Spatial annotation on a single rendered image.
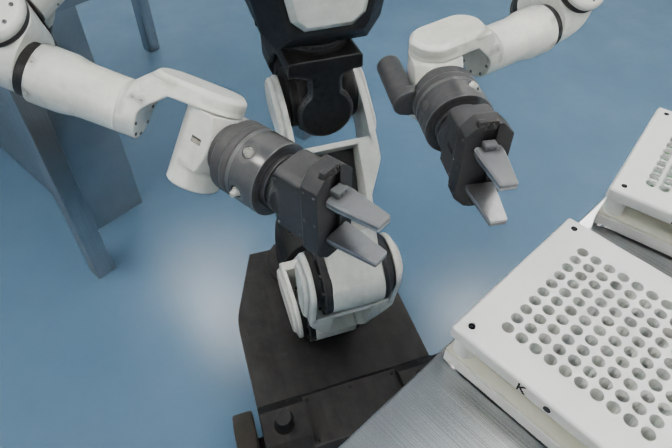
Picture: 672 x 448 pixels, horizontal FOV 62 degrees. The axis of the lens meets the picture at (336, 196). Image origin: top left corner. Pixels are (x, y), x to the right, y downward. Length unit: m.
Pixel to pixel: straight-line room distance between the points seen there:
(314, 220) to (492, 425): 0.30
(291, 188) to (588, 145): 2.09
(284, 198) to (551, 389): 0.33
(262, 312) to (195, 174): 0.95
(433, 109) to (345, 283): 0.45
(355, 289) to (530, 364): 0.48
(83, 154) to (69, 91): 1.28
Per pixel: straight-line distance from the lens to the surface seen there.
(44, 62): 0.71
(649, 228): 0.89
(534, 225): 2.12
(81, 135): 1.94
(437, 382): 0.68
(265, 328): 1.55
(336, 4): 0.86
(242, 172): 0.59
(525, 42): 0.86
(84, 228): 1.85
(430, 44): 0.75
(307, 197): 0.54
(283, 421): 1.34
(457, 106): 0.66
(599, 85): 2.98
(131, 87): 0.68
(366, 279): 1.04
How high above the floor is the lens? 1.47
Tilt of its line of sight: 44 degrees down
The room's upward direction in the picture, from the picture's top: straight up
